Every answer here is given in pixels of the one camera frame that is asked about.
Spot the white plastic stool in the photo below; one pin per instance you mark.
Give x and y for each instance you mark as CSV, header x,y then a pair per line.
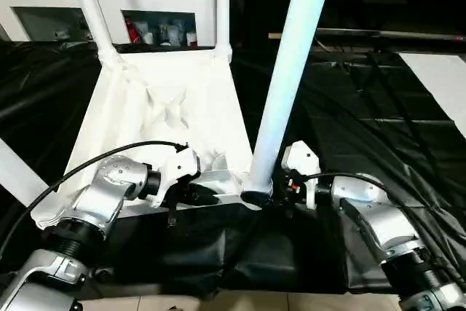
x,y
145,125

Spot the white plastic table leg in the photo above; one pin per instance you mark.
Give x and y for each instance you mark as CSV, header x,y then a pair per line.
x,y
18,172
223,5
91,8
291,52

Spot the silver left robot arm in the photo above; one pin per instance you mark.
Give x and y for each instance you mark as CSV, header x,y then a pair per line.
x,y
109,180

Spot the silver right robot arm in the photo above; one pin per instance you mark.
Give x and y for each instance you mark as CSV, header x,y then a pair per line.
x,y
382,216

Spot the black glossy mat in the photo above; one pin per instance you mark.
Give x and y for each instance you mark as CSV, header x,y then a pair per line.
x,y
364,125

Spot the small yellow label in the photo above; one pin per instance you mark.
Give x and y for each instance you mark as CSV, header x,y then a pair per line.
x,y
275,35

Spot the black horizontal bar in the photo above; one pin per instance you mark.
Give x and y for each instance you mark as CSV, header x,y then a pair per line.
x,y
364,34

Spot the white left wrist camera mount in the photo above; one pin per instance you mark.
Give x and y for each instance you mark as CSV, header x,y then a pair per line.
x,y
182,165

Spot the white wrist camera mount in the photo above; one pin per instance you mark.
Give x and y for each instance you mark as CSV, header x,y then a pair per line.
x,y
302,158
182,165

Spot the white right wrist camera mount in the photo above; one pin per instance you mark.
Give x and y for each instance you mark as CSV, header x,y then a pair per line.
x,y
302,158

